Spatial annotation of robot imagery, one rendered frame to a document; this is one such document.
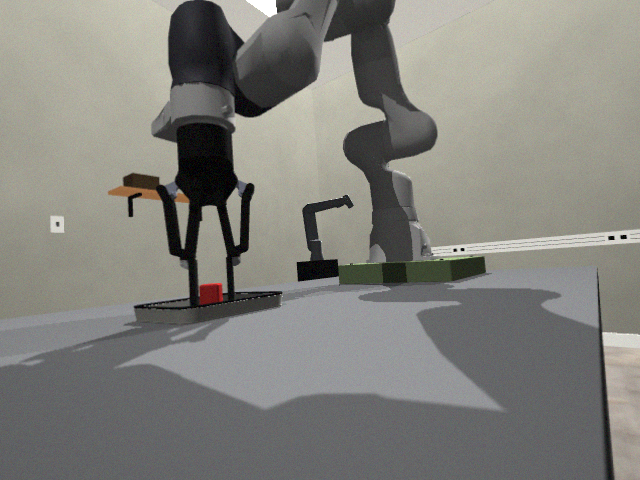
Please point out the red cube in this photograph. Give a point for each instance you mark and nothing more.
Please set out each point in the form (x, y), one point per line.
(210, 293)

